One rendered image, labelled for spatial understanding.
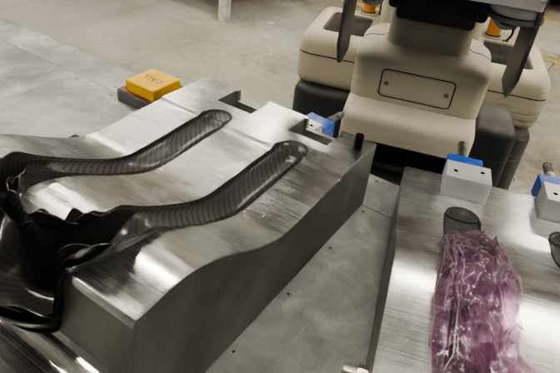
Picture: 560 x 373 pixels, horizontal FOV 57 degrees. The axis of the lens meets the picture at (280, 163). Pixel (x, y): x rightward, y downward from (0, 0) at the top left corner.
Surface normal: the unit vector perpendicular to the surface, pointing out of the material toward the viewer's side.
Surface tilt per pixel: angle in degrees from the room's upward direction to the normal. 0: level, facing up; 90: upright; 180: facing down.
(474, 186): 90
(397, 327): 16
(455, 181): 90
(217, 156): 3
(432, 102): 98
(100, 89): 0
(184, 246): 21
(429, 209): 0
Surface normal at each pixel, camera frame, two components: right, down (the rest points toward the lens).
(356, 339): 0.10, -0.83
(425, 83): -0.30, 0.62
